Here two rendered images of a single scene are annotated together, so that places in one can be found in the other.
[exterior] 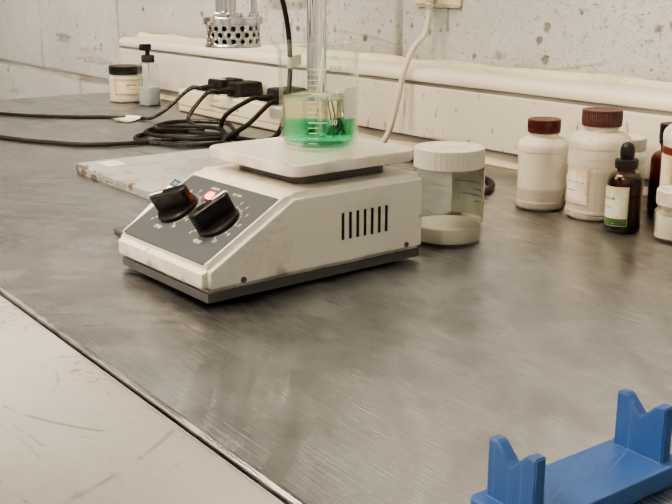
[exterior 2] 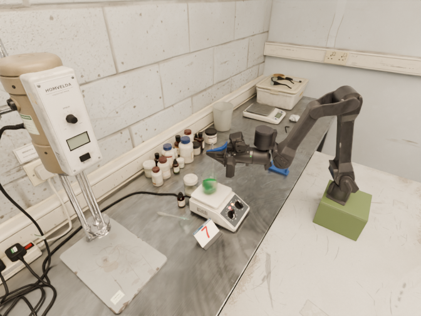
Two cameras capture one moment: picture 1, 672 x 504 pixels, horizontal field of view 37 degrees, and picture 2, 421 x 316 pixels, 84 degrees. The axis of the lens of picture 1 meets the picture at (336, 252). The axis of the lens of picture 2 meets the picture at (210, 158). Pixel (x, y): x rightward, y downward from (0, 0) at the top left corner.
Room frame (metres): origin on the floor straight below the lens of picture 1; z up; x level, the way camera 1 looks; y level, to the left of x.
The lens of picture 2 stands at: (0.99, 0.64, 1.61)
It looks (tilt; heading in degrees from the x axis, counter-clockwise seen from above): 35 degrees down; 251
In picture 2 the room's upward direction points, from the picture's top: straight up
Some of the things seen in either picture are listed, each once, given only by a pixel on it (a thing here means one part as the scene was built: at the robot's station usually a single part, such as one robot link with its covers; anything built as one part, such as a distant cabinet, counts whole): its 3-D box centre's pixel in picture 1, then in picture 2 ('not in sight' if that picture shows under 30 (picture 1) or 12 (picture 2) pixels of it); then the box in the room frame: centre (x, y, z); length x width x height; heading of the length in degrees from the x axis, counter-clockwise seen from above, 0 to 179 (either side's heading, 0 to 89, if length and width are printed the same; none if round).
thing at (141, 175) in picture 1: (229, 165); (113, 258); (1.15, 0.12, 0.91); 0.30 x 0.20 x 0.01; 126
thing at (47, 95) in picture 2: not in sight; (56, 121); (1.14, 0.13, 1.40); 0.15 x 0.11 x 0.24; 126
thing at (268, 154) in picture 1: (310, 152); (211, 192); (0.77, 0.02, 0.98); 0.12 x 0.12 x 0.01; 39
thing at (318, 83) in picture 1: (315, 96); (210, 184); (0.77, 0.02, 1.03); 0.07 x 0.06 x 0.08; 98
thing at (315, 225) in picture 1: (284, 212); (217, 203); (0.75, 0.04, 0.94); 0.22 x 0.13 x 0.08; 129
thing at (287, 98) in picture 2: not in sight; (281, 91); (-0.13, -0.89, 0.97); 0.37 x 0.31 x 0.14; 38
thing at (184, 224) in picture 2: not in sight; (185, 222); (0.89, 0.07, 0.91); 0.06 x 0.06 x 0.02
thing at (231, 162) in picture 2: not in sight; (239, 154); (0.68, 0.05, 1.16); 0.19 x 0.08 x 0.06; 64
